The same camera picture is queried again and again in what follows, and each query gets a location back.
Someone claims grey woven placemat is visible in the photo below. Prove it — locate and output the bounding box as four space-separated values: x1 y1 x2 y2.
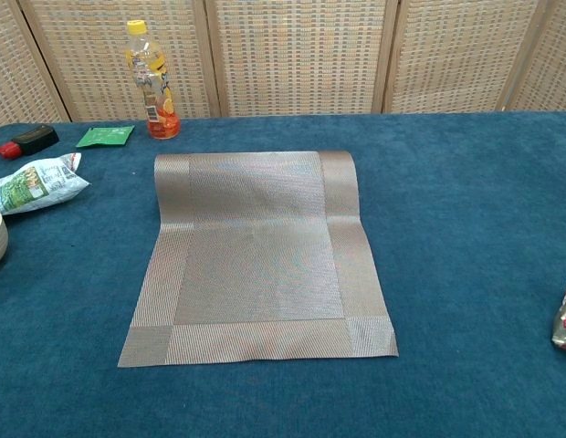
116 150 400 370

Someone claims orange drink bottle yellow cap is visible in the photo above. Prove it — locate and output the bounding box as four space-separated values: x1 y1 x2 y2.
124 19 182 141

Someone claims blue table cloth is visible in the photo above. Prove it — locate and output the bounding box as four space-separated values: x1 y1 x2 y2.
0 110 566 438

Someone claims woven bamboo screen panel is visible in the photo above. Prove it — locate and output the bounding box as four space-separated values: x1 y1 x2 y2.
17 0 223 123
204 0 400 119
0 0 72 131
382 0 551 115
499 0 566 113

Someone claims green sachet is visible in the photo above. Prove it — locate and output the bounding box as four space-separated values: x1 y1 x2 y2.
75 124 135 150

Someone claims white green snack bag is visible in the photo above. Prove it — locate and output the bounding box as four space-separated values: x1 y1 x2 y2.
0 151 91 216

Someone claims black box with red cap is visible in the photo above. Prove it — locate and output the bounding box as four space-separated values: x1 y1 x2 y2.
0 124 60 161

